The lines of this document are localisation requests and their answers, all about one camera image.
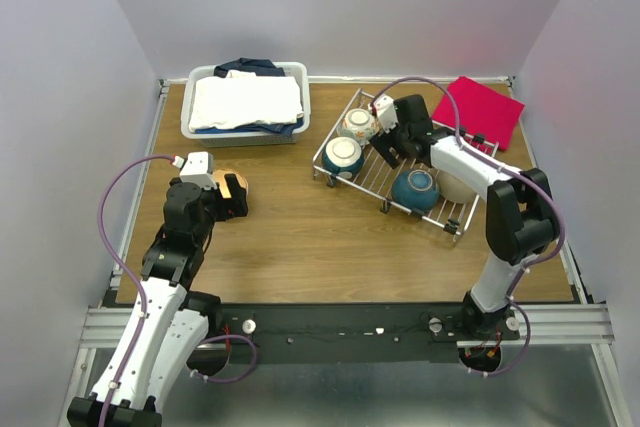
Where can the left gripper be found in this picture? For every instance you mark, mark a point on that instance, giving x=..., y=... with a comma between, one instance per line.
x=236, y=205

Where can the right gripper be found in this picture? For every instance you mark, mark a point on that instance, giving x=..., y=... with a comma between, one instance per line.
x=384, y=141

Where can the white floral bowl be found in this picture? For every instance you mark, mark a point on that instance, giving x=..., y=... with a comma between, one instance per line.
x=359, y=125

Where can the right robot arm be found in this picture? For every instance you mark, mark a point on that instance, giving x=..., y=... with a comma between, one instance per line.
x=520, y=218

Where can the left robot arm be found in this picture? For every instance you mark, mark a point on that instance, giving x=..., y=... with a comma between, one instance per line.
x=168, y=320

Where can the teal white bowl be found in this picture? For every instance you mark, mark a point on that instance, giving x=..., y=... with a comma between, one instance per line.
x=343, y=157

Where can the blue glazed bowl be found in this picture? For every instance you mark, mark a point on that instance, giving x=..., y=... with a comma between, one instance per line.
x=415, y=189

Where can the beige stoneware bowl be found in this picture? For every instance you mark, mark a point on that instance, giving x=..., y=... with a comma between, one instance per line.
x=454, y=190

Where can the white folded towel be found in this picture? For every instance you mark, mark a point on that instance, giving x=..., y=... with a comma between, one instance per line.
x=232, y=102

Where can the pink folded cloth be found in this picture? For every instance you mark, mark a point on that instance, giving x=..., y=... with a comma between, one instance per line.
x=484, y=111

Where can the white plastic laundry basket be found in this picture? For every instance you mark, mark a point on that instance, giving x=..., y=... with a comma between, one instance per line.
x=246, y=136

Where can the dark blue clothing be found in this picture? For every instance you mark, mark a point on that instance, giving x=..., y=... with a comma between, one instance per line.
x=250, y=67

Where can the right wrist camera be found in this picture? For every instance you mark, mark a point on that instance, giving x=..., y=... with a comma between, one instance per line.
x=384, y=110

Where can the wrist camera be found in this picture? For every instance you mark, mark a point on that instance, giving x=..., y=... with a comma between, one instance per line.
x=197, y=168
x=384, y=110

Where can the silver wire dish rack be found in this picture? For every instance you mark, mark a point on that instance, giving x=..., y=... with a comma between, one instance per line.
x=376, y=179

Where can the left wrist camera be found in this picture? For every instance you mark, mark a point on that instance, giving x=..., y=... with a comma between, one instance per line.
x=197, y=168

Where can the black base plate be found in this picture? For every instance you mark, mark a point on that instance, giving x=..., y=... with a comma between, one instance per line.
x=437, y=332

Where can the aluminium frame rail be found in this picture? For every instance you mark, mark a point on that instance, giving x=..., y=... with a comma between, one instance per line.
x=107, y=307

